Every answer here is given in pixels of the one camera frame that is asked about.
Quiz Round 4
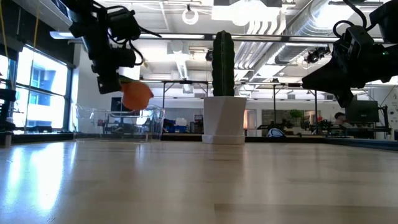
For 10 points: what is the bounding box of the black aluminium table frame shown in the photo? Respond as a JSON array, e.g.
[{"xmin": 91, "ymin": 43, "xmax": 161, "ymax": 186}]
[{"xmin": 0, "ymin": 132, "xmax": 398, "ymax": 152}]

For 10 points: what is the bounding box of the long ceiling light strip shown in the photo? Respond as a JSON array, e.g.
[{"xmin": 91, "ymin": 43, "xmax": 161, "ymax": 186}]
[{"xmin": 49, "ymin": 30, "xmax": 206, "ymax": 40}]

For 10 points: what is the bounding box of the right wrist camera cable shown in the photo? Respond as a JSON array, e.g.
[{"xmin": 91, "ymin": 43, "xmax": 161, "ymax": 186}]
[{"xmin": 332, "ymin": 0, "xmax": 374, "ymax": 39}]

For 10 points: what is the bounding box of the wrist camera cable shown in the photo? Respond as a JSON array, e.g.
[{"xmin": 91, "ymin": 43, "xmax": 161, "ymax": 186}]
[
  {"xmin": 127, "ymin": 26, "xmax": 163, "ymax": 67},
  {"xmin": 332, "ymin": 0, "xmax": 374, "ymax": 39}
]

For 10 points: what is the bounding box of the large window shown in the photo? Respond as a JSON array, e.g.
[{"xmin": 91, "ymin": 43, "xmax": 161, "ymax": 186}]
[{"xmin": 0, "ymin": 45, "xmax": 74, "ymax": 134}]

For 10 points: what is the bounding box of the white hanging ring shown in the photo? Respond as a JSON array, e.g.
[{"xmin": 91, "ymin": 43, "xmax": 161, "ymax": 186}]
[{"xmin": 182, "ymin": 7, "xmax": 200, "ymax": 26}]

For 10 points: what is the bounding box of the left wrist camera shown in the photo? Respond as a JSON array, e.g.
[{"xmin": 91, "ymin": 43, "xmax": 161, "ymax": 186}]
[{"xmin": 107, "ymin": 8, "xmax": 142, "ymax": 42}]

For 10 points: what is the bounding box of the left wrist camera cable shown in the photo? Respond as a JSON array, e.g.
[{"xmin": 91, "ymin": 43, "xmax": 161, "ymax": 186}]
[{"xmin": 127, "ymin": 26, "xmax": 163, "ymax": 67}]

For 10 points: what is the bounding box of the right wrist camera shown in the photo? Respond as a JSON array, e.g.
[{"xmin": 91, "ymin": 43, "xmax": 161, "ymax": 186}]
[{"xmin": 341, "ymin": 25, "xmax": 375, "ymax": 50}]

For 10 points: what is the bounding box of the orange measuring cup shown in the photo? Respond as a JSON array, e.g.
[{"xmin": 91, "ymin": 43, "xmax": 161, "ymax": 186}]
[{"xmin": 120, "ymin": 80, "xmax": 155, "ymax": 111}]

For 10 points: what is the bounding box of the dark wall screen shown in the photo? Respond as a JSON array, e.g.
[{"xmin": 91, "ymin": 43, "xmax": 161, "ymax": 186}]
[{"xmin": 111, "ymin": 96, "xmax": 125, "ymax": 113}]

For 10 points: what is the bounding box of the black office equipment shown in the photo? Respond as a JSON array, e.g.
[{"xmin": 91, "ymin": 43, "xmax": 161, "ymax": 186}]
[{"xmin": 0, "ymin": 88, "xmax": 27, "ymax": 133}]

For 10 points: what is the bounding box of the black computer monitor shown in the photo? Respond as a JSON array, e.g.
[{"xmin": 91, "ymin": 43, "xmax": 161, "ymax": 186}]
[{"xmin": 344, "ymin": 99, "xmax": 380, "ymax": 124}]

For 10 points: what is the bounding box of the white and blue ball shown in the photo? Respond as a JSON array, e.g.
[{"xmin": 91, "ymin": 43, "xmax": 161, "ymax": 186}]
[{"xmin": 267, "ymin": 128, "xmax": 285, "ymax": 138}]

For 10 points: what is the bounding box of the person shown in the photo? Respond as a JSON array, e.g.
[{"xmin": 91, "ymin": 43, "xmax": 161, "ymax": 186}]
[{"xmin": 333, "ymin": 111, "xmax": 354, "ymax": 129}]

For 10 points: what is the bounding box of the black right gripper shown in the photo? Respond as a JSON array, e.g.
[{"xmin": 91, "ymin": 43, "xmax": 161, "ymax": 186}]
[{"xmin": 301, "ymin": 42, "xmax": 398, "ymax": 108}]

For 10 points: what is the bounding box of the black ceiling camera rig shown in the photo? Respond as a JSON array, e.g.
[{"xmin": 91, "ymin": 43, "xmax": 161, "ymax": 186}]
[{"xmin": 304, "ymin": 45, "xmax": 331, "ymax": 65}]

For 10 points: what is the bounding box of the blue storage bin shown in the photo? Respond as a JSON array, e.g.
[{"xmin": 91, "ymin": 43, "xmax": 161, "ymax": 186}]
[{"xmin": 164, "ymin": 117, "xmax": 188, "ymax": 134}]

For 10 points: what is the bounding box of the clear plastic basket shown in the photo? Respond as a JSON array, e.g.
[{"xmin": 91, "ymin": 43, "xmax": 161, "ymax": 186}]
[{"xmin": 74, "ymin": 104, "xmax": 166, "ymax": 142}]

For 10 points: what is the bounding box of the green cactus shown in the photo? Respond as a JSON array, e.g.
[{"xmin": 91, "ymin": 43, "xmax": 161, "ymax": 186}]
[{"xmin": 211, "ymin": 30, "xmax": 236, "ymax": 97}]

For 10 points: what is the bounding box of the silver ventilation duct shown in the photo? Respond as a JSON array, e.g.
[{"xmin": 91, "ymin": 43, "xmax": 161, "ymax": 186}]
[{"xmin": 273, "ymin": 0, "xmax": 326, "ymax": 66}]

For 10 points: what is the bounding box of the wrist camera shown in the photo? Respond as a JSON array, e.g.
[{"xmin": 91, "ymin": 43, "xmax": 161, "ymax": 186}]
[
  {"xmin": 341, "ymin": 25, "xmax": 375, "ymax": 50},
  {"xmin": 107, "ymin": 8, "xmax": 142, "ymax": 42}
]

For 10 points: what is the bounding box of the black workstation frame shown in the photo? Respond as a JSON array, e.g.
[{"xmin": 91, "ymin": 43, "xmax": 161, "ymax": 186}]
[
  {"xmin": 272, "ymin": 82, "xmax": 320, "ymax": 135},
  {"xmin": 161, "ymin": 80, "xmax": 210, "ymax": 109}
]

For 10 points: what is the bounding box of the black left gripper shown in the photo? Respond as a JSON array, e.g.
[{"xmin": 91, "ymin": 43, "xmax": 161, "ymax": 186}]
[{"xmin": 88, "ymin": 39, "xmax": 137, "ymax": 95}]

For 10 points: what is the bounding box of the green leafy plant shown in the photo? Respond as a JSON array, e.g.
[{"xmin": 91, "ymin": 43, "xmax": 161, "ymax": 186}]
[{"xmin": 289, "ymin": 108, "xmax": 304, "ymax": 121}]

